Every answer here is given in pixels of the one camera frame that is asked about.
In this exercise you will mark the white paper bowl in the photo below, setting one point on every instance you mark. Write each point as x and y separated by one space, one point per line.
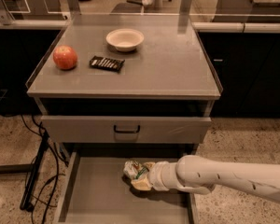
125 40

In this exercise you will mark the grey drawer cabinet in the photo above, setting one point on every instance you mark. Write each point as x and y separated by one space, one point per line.
168 75

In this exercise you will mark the open grey middle drawer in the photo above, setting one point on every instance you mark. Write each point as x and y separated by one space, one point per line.
97 192

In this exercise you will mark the silver green 7up can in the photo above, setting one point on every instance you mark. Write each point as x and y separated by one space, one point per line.
134 169

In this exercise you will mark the dark snack bar packet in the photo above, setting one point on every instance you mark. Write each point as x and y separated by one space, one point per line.
107 64

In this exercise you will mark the black metal stand leg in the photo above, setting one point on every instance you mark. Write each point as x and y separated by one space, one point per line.
31 170

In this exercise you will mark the closed grey top drawer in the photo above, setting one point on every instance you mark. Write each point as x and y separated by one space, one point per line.
112 129

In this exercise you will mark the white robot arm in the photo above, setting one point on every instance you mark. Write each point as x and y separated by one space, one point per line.
194 174

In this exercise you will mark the red apple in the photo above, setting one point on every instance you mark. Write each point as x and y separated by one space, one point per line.
65 57

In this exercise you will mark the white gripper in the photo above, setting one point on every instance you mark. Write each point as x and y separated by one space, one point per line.
156 175

